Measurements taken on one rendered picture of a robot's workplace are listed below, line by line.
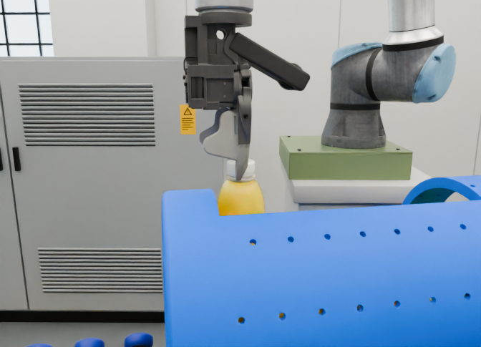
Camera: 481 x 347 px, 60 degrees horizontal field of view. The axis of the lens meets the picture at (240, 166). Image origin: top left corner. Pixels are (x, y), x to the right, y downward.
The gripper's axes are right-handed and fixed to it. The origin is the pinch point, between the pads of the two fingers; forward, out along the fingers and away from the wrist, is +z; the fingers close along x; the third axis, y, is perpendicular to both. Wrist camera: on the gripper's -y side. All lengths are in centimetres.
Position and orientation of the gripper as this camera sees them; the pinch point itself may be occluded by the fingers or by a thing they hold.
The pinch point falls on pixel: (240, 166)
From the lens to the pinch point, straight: 58.1
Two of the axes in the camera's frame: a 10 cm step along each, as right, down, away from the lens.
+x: 1.8, 2.3, -9.6
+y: -9.8, 0.4, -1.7
